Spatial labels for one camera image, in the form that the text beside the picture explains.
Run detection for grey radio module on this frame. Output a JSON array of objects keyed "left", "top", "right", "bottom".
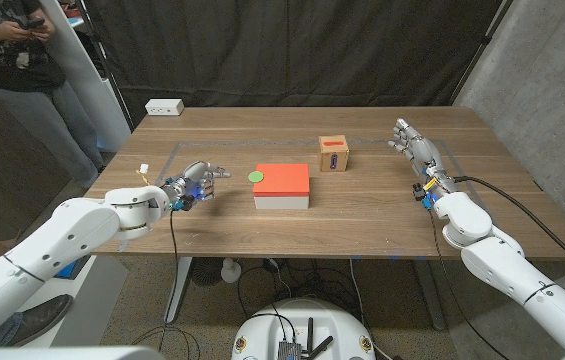
[{"left": 277, "top": 341, "right": 303, "bottom": 360}]

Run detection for white table leg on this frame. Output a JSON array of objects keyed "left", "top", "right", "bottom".
[{"left": 163, "top": 256, "right": 193, "bottom": 325}]

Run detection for white panel board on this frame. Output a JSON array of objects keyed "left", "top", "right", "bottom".
[{"left": 41, "top": 0, "right": 132, "bottom": 154}]

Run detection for white robot torso base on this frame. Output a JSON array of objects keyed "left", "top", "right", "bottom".
[{"left": 231, "top": 298, "right": 377, "bottom": 360}]

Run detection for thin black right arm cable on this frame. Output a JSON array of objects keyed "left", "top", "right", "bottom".
[{"left": 428, "top": 208, "right": 511, "bottom": 360}]

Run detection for black stand pole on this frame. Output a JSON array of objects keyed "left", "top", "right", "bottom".
[
  {"left": 449, "top": 0, "right": 513, "bottom": 106},
  {"left": 75, "top": 0, "right": 136, "bottom": 132}
]

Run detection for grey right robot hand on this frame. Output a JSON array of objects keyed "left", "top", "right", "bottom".
[{"left": 387, "top": 117, "right": 458, "bottom": 210}]

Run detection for red box with white base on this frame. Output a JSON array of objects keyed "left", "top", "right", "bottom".
[{"left": 252, "top": 162, "right": 311, "bottom": 211}]

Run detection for person leg in blue jeans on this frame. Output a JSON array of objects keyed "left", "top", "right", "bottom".
[{"left": 0, "top": 312, "right": 23, "bottom": 349}]

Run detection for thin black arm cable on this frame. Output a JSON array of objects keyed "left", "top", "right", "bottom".
[
  {"left": 131, "top": 209, "right": 201, "bottom": 360},
  {"left": 428, "top": 208, "right": 511, "bottom": 360}
]

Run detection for wooden box with coin slots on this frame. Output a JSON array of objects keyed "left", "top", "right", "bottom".
[{"left": 318, "top": 134, "right": 351, "bottom": 173}]

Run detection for black floor cable tangle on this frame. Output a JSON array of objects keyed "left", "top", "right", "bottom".
[{"left": 235, "top": 257, "right": 363, "bottom": 321}]

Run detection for person in black t-shirt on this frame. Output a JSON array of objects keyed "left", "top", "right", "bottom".
[{"left": 0, "top": 0, "right": 106, "bottom": 189}]

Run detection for grey table leg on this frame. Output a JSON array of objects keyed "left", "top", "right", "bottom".
[{"left": 411, "top": 259, "right": 447, "bottom": 332}]

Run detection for black curtain backdrop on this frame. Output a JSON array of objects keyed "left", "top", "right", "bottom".
[{"left": 79, "top": 0, "right": 506, "bottom": 124}]

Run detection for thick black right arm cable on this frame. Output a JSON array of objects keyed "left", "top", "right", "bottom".
[{"left": 453, "top": 175, "right": 565, "bottom": 285}]

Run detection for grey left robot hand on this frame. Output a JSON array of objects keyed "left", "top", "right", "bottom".
[{"left": 160, "top": 160, "right": 232, "bottom": 212}]

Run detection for white power strip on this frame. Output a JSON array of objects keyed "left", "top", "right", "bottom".
[{"left": 144, "top": 98, "right": 185, "bottom": 117}]

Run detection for black floor fan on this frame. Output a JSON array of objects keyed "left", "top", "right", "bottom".
[{"left": 190, "top": 257, "right": 224, "bottom": 288}]

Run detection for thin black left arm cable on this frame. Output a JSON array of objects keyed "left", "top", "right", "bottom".
[{"left": 131, "top": 209, "right": 201, "bottom": 360}]

